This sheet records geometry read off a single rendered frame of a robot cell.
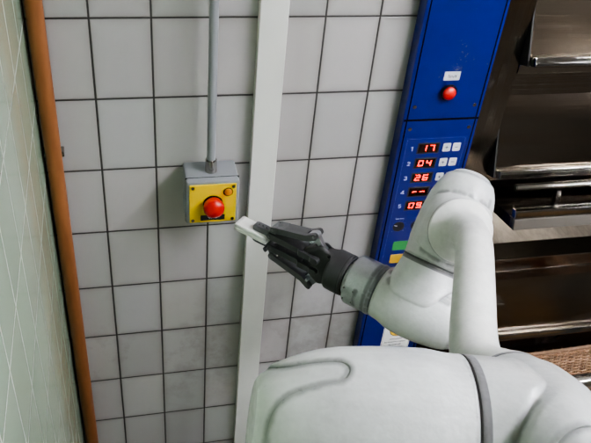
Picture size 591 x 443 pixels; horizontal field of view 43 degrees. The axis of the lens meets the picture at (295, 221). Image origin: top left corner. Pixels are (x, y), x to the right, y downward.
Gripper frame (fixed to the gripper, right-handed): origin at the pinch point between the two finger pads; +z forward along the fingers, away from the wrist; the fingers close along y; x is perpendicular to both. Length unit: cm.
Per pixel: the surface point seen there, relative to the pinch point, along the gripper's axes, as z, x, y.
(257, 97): 8.7, 11.4, -19.4
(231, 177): 8.9, 4.8, -4.9
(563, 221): -45, 47, 5
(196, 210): 12.9, -0.6, 1.5
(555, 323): -50, 70, 51
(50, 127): 33.0, -15.4, -15.7
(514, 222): -37, 40, 4
